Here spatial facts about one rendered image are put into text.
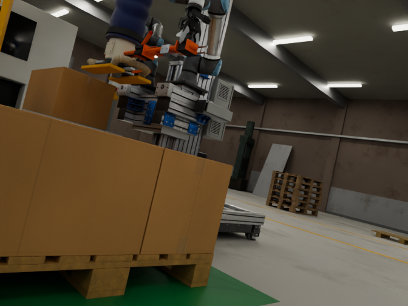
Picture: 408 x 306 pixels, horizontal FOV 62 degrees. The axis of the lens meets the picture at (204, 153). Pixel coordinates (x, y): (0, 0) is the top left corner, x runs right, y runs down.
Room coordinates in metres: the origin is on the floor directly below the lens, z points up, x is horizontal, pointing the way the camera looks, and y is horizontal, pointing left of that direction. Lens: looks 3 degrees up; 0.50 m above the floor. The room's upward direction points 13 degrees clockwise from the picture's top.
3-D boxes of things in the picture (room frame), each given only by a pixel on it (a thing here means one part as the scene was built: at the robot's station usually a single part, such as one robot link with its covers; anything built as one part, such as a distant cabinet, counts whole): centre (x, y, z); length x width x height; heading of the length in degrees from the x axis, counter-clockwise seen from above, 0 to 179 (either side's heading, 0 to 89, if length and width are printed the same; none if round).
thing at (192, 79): (2.35, 0.22, 1.09); 0.15 x 0.15 x 0.10
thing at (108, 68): (1.97, 0.69, 0.95); 0.34 x 0.10 x 0.05; 46
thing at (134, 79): (2.11, 0.56, 0.95); 0.34 x 0.10 x 0.05; 46
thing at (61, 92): (2.55, 1.09, 0.75); 0.60 x 0.40 x 0.40; 46
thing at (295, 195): (8.22, -2.38, 0.43); 1.18 x 0.81 x 0.85; 133
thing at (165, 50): (1.72, 0.29, 1.05); 0.07 x 0.07 x 0.04; 46
